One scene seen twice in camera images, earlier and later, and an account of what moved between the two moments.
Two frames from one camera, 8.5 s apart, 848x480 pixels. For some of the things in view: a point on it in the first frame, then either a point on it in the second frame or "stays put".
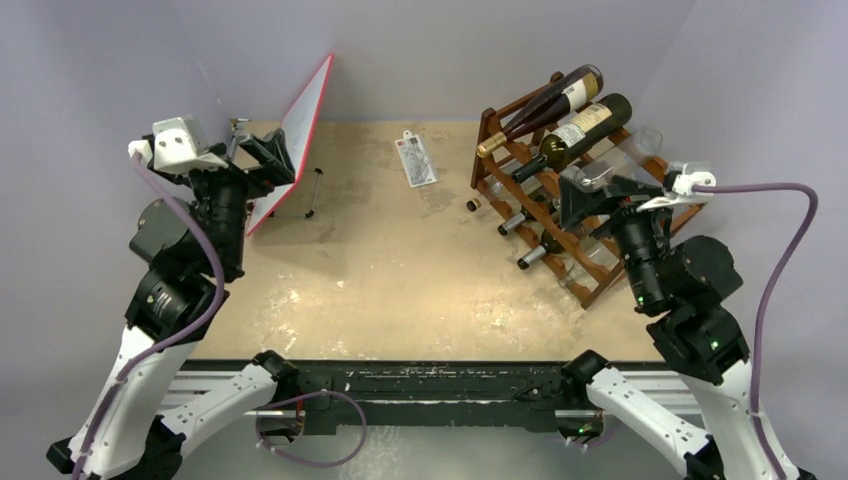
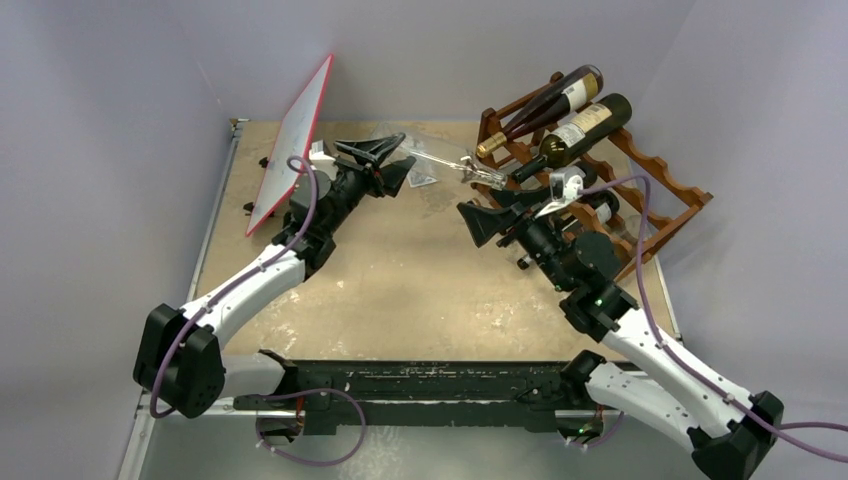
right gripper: (622, 201) to (510, 221)
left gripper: (273, 168) to (378, 182)
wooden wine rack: (584, 194) stays put
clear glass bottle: (624, 161) to (472, 172)
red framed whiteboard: (297, 131) stays put
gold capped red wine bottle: (576, 87) stays put
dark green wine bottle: (577, 136) stays put
